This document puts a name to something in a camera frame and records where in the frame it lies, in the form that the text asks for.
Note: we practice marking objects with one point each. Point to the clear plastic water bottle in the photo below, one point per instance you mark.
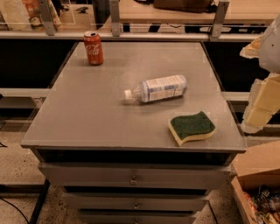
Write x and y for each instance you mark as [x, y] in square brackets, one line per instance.
[157, 89]

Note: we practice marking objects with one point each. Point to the grey metal drawer cabinet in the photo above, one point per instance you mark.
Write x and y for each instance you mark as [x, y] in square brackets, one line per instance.
[115, 160]

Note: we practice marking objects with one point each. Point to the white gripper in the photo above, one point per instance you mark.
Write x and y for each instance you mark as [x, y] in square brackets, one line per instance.
[271, 49]

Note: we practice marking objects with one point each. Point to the green and yellow sponge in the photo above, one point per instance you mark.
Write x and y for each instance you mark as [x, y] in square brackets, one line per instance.
[186, 128]

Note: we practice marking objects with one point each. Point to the colourful package behind railing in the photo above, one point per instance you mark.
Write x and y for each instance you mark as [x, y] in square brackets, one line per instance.
[35, 16]

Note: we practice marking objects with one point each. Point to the red cola can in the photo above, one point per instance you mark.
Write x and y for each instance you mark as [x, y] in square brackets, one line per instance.
[93, 47]

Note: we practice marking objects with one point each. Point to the metal railing with posts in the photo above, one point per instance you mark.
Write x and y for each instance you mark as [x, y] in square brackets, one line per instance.
[237, 20]

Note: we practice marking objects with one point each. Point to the cardboard box with snacks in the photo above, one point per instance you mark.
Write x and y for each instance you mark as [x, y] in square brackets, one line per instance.
[259, 165]

